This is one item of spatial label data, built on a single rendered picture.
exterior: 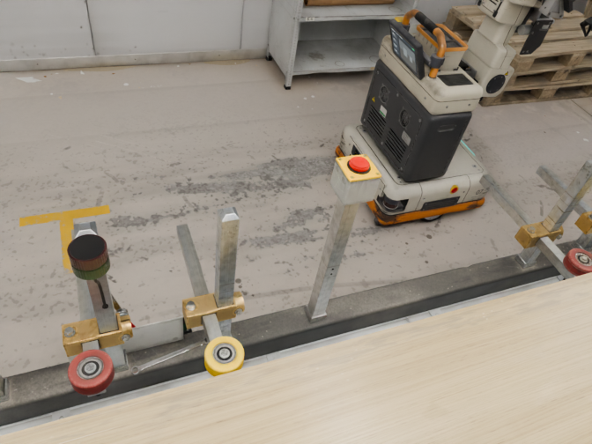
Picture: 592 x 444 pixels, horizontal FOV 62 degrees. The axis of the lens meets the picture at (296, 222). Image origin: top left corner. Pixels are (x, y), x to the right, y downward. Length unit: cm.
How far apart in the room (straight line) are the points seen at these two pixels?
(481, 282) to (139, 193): 176
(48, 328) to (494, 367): 167
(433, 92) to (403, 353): 139
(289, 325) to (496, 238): 179
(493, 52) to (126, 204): 191
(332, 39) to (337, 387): 333
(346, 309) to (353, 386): 38
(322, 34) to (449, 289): 282
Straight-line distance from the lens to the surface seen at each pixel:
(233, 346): 105
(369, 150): 267
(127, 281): 230
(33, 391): 129
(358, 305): 141
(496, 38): 255
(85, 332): 113
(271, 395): 101
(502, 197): 169
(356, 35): 416
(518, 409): 116
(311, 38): 399
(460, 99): 231
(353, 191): 97
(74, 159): 293
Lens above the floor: 181
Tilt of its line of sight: 45 degrees down
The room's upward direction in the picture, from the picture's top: 11 degrees clockwise
